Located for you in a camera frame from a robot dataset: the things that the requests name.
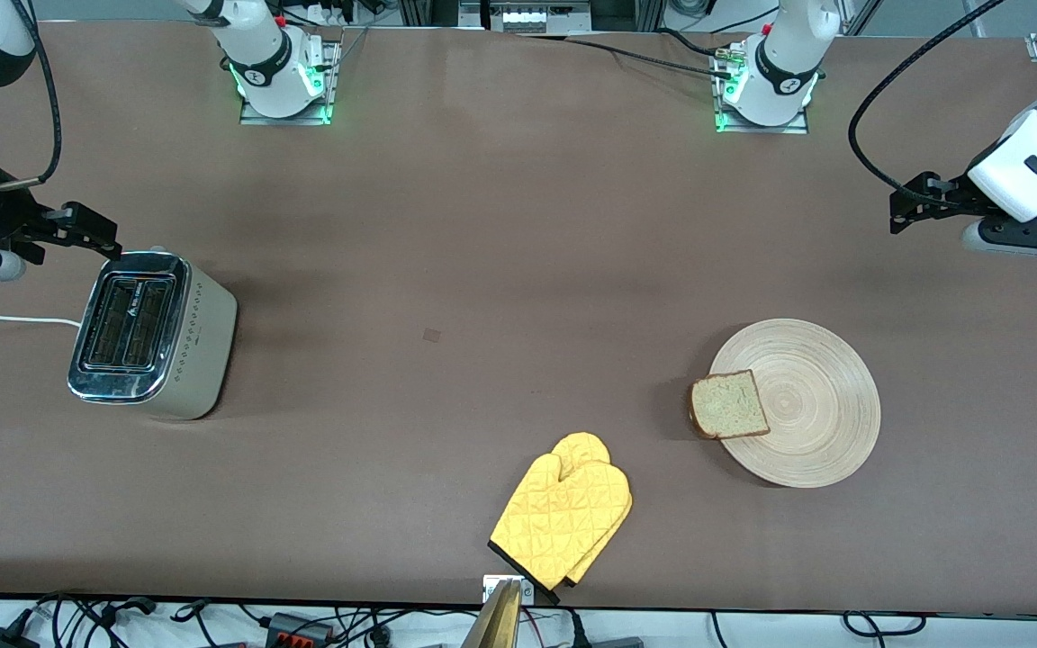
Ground round wooden plate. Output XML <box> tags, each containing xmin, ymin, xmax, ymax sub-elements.
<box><xmin>708</xmin><ymin>318</ymin><xmax>882</xmax><ymax>490</ymax></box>

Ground brown-crust bread slice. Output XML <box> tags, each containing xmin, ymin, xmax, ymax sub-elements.
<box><xmin>688</xmin><ymin>369</ymin><xmax>771</xmax><ymax>441</ymax></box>

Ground chrome and beige toaster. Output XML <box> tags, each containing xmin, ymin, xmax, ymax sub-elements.
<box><xmin>67</xmin><ymin>248</ymin><xmax>239</xmax><ymax>422</ymax></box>

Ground yellow quilted oven mitt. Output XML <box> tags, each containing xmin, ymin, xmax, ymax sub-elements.
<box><xmin>488</xmin><ymin>453</ymin><xmax>634</xmax><ymax>605</ymax></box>
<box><xmin>553</xmin><ymin>431</ymin><xmax>633</xmax><ymax>586</ymax></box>

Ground black and orange connector block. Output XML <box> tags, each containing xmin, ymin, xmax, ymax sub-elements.
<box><xmin>265</xmin><ymin>612</ymin><xmax>337</xmax><ymax>645</ymax></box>

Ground white power strip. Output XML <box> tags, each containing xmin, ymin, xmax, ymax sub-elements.
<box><xmin>486</xmin><ymin>0</ymin><xmax>570</xmax><ymax>33</ymax></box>

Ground white toaster power cable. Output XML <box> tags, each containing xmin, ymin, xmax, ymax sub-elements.
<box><xmin>0</xmin><ymin>313</ymin><xmax>84</xmax><ymax>329</ymax></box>

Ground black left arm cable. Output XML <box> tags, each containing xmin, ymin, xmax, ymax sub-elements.
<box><xmin>848</xmin><ymin>0</ymin><xmax>1010</xmax><ymax>195</ymax></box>

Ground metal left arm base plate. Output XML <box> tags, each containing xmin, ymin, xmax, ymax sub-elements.
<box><xmin>712</xmin><ymin>43</ymin><xmax>813</xmax><ymax>136</ymax></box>

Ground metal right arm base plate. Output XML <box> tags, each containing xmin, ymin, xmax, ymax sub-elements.
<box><xmin>239</xmin><ymin>38</ymin><xmax>341</xmax><ymax>127</ymax></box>

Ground thick black table cable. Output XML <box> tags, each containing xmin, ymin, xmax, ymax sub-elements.
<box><xmin>656</xmin><ymin>26</ymin><xmax>734</xmax><ymax>60</ymax></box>

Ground thin black table cable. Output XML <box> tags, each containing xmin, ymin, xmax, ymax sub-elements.
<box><xmin>518</xmin><ymin>32</ymin><xmax>734</xmax><ymax>80</ymax></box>

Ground black looped floor cable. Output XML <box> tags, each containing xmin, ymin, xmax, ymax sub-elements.
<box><xmin>843</xmin><ymin>611</ymin><xmax>926</xmax><ymax>637</ymax></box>

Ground silver table clamp bracket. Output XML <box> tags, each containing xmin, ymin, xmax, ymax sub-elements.
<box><xmin>482</xmin><ymin>574</ymin><xmax>536</xmax><ymax>606</ymax></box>

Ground gold metal camera pole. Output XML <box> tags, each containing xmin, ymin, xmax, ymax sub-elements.
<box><xmin>459</xmin><ymin>579</ymin><xmax>525</xmax><ymax>648</ymax></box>

